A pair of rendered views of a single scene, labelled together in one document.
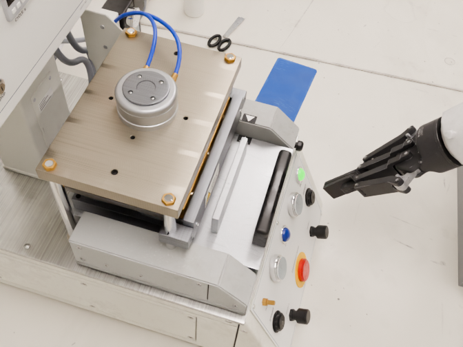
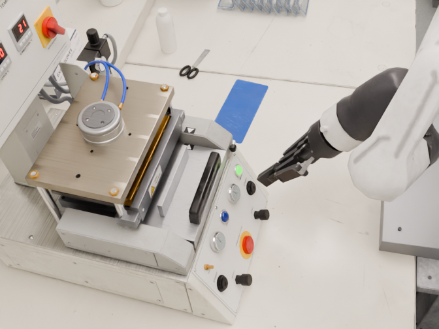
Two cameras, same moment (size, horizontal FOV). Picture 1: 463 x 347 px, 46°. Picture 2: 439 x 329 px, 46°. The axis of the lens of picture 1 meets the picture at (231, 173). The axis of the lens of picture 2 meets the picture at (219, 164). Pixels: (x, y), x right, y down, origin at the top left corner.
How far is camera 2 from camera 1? 0.29 m
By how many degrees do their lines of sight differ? 6
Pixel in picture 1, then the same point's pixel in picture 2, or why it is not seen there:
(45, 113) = (37, 140)
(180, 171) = (123, 172)
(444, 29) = (378, 40)
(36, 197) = (38, 202)
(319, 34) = (271, 56)
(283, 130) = (217, 137)
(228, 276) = (168, 246)
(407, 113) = not seen: hidden behind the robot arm
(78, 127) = (55, 147)
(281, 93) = (238, 108)
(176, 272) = (130, 245)
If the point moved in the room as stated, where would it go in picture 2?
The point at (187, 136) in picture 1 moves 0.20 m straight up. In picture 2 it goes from (129, 147) to (102, 61)
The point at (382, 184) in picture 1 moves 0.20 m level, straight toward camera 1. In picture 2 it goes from (289, 171) to (240, 252)
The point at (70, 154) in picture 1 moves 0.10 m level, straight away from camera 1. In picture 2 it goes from (48, 166) to (38, 127)
